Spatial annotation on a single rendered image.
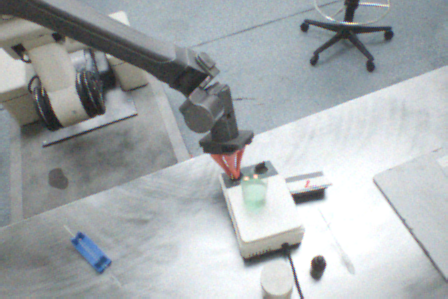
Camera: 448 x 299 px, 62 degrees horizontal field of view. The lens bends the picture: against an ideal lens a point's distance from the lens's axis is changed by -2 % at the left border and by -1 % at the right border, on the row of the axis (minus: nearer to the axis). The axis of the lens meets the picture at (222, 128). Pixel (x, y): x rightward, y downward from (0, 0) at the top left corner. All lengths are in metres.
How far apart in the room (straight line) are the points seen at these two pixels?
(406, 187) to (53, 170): 1.21
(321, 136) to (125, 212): 0.50
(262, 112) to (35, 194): 1.13
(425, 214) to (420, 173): 0.10
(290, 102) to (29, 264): 1.49
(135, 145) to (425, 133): 1.00
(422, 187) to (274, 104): 1.23
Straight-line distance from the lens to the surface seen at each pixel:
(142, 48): 0.68
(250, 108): 2.00
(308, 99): 2.05
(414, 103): 1.08
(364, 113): 1.03
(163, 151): 1.45
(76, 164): 1.54
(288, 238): 0.77
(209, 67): 0.72
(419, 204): 0.90
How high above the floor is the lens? 1.51
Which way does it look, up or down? 52 degrees down
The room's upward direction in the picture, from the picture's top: 9 degrees counter-clockwise
